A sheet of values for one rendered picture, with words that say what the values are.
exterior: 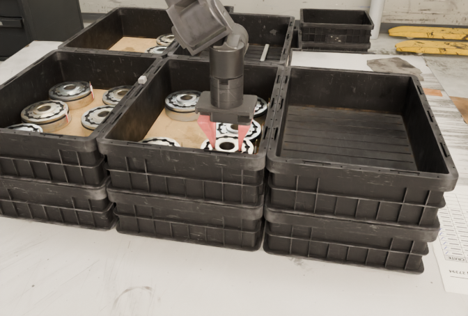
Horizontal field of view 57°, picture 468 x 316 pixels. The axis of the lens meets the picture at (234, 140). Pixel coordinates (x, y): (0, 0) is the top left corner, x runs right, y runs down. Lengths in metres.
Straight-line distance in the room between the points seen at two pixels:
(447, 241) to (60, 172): 0.77
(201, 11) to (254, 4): 3.55
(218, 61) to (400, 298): 0.51
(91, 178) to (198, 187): 0.21
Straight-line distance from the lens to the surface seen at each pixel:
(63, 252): 0.92
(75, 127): 1.04
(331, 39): 2.53
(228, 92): 0.72
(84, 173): 0.85
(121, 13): 1.55
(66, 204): 0.93
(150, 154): 0.74
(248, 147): 0.82
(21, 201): 0.97
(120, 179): 0.82
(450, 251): 0.96
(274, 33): 1.43
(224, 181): 0.75
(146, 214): 0.86
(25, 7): 2.46
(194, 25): 0.68
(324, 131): 0.98
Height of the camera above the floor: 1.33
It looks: 33 degrees down
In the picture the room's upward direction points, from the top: straight up
